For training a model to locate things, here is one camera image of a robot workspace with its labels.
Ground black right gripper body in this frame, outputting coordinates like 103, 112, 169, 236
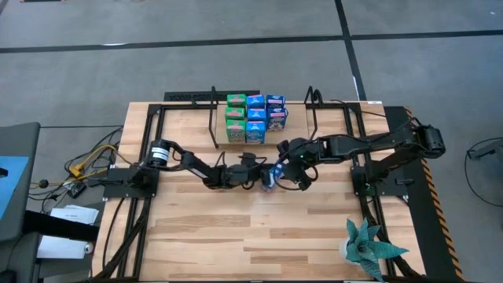
276, 137, 328, 171

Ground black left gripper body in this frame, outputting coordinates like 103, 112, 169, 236
224, 163, 263, 191

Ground blue Frosted Flakes cereal box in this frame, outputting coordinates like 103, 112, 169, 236
266, 107, 289, 132
261, 162, 285, 193
265, 94, 287, 109

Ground wooden shelf black metal legs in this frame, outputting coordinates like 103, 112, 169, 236
207, 85, 325, 149

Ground teal artificial plant white pot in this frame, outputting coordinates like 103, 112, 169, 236
338, 218, 410, 283

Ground black mat hazard stripe edge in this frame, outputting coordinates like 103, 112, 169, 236
383, 105, 467, 282

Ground black power adapter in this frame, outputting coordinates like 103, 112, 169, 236
66, 183, 87, 199

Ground white paper sheet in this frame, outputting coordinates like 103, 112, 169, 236
36, 234, 95, 260
50, 204, 100, 226

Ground grey floor object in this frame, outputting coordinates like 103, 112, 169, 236
467, 138, 503, 162

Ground grey chair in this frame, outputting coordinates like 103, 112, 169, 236
0, 121, 42, 243

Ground blue pad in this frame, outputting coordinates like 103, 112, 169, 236
0, 155, 31, 223

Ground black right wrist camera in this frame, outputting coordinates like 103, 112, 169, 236
296, 176, 314, 193

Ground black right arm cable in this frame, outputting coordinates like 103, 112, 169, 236
274, 164, 320, 193

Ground black metal table frame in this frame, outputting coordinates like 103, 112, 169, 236
92, 100, 424, 283

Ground yellow cable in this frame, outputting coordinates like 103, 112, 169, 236
67, 143, 119, 180

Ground black floor cable loop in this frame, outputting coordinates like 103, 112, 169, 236
464, 136, 503, 208

